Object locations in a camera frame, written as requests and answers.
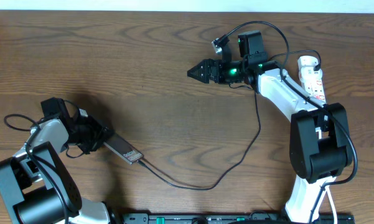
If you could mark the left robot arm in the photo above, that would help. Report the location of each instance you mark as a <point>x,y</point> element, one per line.
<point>35,185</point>

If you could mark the Galaxy smartphone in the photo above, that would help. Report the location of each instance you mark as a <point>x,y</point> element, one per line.
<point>123,149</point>

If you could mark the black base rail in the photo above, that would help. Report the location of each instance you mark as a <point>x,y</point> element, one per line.
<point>255,217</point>

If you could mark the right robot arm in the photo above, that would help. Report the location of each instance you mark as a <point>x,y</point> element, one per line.
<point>320,146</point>

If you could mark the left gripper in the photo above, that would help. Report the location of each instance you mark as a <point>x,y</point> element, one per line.
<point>99,139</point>

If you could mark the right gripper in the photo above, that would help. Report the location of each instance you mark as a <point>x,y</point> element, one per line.
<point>207,63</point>

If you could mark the white power strip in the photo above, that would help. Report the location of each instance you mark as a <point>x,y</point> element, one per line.
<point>311,81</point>

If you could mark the white charger adapter plug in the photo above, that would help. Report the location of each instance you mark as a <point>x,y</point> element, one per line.
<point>308,61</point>

